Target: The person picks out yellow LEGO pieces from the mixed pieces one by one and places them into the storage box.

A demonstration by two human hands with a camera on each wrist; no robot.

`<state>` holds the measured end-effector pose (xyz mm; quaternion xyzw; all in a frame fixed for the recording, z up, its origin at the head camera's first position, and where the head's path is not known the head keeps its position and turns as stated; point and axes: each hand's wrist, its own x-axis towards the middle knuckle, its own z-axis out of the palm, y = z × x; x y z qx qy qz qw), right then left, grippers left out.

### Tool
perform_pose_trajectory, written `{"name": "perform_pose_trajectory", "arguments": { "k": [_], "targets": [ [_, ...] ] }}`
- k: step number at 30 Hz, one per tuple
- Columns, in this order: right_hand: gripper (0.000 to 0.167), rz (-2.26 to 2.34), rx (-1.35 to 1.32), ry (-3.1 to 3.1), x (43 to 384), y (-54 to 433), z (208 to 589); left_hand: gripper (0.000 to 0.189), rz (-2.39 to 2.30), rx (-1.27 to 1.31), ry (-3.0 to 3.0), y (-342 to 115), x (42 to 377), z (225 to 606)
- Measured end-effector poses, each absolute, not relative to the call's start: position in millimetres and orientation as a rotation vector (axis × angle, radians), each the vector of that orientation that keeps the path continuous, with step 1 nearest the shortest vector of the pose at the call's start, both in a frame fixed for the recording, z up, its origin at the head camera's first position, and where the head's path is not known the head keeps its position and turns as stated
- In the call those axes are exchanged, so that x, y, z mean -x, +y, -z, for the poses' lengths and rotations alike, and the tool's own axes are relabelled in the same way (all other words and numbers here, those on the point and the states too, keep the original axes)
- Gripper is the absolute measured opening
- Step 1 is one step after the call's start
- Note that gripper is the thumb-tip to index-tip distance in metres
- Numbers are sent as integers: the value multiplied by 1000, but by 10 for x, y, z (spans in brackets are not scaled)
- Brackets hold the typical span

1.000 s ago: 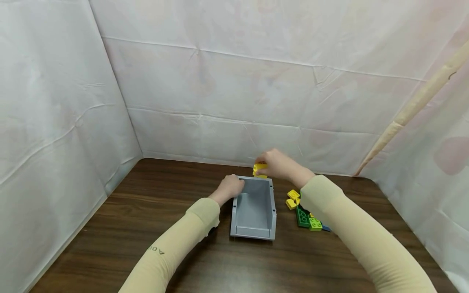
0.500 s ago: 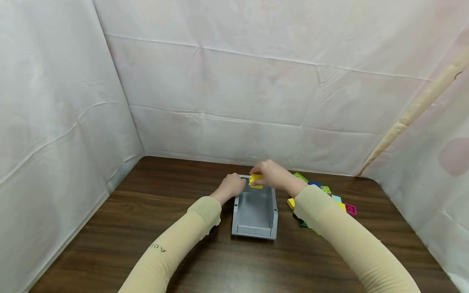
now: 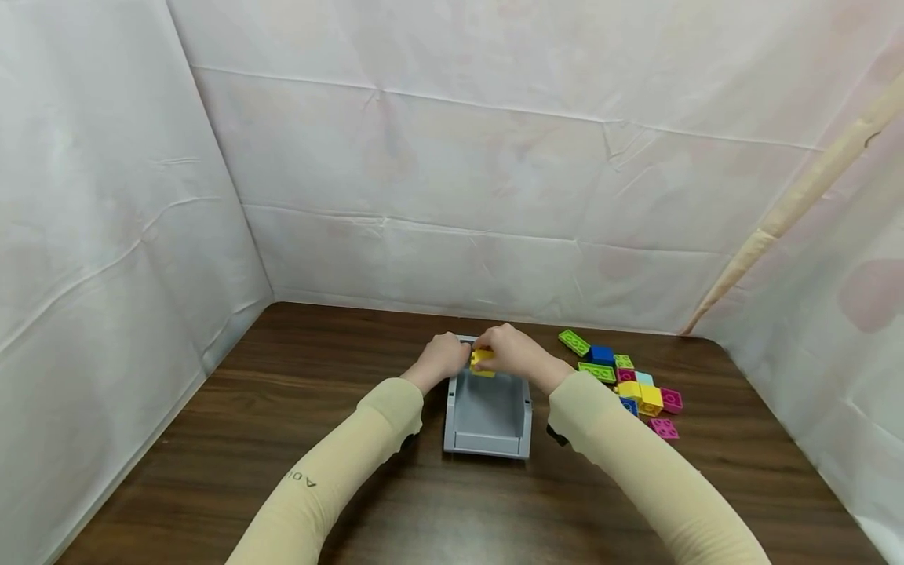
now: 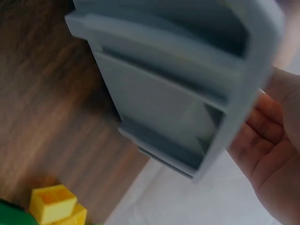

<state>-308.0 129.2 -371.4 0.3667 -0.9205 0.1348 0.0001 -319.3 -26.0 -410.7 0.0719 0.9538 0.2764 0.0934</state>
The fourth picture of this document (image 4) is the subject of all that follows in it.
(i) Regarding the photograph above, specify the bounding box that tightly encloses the person's right hand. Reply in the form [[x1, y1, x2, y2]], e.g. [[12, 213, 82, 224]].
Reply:
[[227, 67, 300, 225]]

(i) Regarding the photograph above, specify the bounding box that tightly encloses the grey plastic shelf rack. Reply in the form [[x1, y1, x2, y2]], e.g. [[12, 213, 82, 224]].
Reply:
[[64, 0, 285, 185]]

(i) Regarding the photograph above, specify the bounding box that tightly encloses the yellow plastic open box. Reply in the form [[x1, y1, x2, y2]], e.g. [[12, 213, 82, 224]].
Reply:
[[29, 184, 78, 224], [54, 202, 88, 225]]

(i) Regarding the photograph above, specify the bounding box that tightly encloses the green plastic object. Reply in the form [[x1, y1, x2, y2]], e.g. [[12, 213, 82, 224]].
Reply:
[[0, 198, 39, 225]]

